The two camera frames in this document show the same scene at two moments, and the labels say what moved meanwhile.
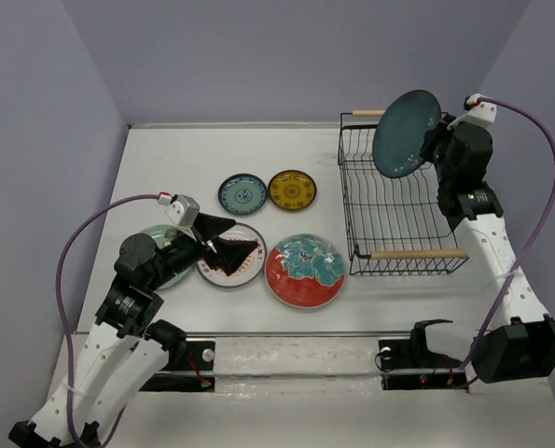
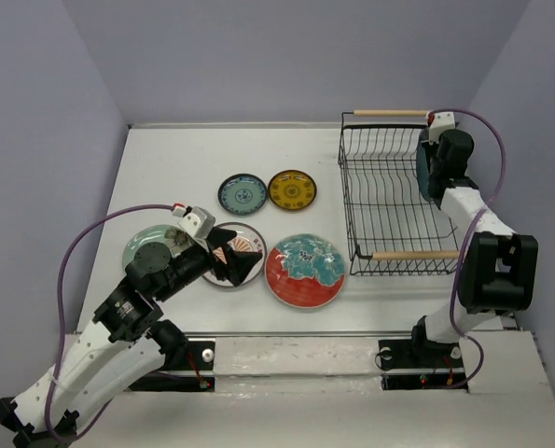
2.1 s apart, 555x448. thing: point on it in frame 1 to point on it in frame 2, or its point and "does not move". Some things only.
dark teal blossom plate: x=400 y=131 to x=423 y=163
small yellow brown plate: x=292 y=189 does not move
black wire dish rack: x=394 y=226 does not move
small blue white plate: x=242 y=194 does not move
